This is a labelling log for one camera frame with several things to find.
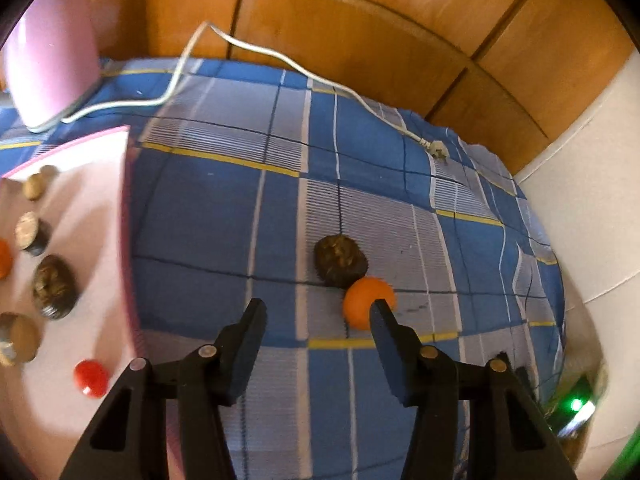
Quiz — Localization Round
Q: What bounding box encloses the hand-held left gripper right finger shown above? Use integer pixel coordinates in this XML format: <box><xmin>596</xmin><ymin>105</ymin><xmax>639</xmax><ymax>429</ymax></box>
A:
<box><xmin>369</xmin><ymin>298</ymin><xmax>581</xmax><ymax>480</ymax></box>

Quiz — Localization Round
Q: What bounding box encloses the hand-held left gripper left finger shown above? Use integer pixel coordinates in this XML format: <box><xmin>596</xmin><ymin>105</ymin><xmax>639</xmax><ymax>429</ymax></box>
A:
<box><xmin>59</xmin><ymin>298</ymin><xmax>268</xmax><ymax>480</ymax></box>

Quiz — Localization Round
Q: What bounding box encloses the orange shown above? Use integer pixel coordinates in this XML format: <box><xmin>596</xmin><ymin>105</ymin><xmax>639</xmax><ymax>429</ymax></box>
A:
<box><xmin>342</xmin><ymin>277</ymin><xmax>397</xmax><ymax>331</ymax></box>

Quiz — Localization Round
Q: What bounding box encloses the small red fruit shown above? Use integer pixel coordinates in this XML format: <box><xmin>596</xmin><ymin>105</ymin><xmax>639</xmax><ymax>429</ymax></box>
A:
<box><xmin>73</xmin><ymin>358</ymin><xmax>111</xmax><ymax>400</ymax></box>

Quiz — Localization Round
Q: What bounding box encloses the pink box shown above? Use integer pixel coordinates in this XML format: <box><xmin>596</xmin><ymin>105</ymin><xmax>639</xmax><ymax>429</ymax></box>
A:
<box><xmin>0</xmin><ymin>126</ymin><xmax>185</xmax><ymax>480</ymax></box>

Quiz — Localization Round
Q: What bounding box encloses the dark brown cake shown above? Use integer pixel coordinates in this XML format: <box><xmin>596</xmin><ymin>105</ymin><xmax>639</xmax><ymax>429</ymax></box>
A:
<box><xmin>32</xmin><ymin>255</ymin><xmax>78</xmax><ymax>320</ymax></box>

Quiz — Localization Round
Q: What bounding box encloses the brown kiwi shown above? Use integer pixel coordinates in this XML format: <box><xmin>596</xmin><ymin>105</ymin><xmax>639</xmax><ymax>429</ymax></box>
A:
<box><xmin>22</xmin><ymin>173</ymin><xmax>48</xmax><ymax>202</ymax></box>

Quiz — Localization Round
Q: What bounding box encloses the dark brown round fruit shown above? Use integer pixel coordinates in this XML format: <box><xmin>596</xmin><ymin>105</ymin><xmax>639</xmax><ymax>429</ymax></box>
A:
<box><xmin>314</xmin><ymin>235</ymin><xmax>370</xmax><ymax>288</ymax></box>

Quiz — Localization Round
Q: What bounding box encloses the blue plaid bedsheet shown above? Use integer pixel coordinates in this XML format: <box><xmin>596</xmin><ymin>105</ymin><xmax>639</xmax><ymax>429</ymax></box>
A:
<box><xmin>0</xmin><ymin>57</ymin><xmax>566</xmax><ymax>480</ymax></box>

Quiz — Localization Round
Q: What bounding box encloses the wooden panel headboard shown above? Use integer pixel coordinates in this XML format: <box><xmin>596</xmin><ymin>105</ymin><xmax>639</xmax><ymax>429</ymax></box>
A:
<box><xmin>85</xmin><ymin>0</ymin><xmax>606</xmax><ymax>173</ymax></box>

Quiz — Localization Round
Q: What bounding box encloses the pink electric appliance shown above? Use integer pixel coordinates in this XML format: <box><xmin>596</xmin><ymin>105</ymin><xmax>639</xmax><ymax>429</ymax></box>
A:
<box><xmin>2</xmin><ymin>0</ymin><xmax>106</xmax><ymax>133</ymax></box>

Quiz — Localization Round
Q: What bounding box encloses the white power cable with plug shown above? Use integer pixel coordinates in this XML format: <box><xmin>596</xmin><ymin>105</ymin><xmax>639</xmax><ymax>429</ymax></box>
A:
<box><xmin>61</xmin><ymin>21</ymin><xmax>451</xmax><ymax>165</ymax></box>

